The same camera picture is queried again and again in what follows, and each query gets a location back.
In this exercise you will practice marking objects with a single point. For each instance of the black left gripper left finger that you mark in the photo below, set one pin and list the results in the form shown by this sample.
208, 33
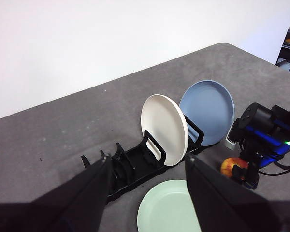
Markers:
82, 200

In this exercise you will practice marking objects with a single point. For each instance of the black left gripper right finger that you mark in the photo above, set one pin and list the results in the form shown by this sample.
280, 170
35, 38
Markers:
227, 203

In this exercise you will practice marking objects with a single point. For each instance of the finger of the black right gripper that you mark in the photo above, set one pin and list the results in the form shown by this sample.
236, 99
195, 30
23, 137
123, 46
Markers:
252, 177
238, 172

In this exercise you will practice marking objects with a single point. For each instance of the red apple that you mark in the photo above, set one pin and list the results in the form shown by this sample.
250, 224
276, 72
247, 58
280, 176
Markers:
228, 165

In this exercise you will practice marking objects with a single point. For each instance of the pale green plate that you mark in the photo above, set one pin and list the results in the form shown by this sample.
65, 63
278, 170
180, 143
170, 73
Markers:
164, 207

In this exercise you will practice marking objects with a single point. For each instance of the blue plate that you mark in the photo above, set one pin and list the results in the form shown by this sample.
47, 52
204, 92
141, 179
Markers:
207, 111

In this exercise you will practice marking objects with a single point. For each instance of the black plate rack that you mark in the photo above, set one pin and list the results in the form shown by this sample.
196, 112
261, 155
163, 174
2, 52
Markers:
135, 157

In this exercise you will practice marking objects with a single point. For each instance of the white plate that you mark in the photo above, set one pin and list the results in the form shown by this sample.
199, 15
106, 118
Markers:
164, 128

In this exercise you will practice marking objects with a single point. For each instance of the pale grey camera box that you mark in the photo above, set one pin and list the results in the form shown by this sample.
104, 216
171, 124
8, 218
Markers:
230, 141

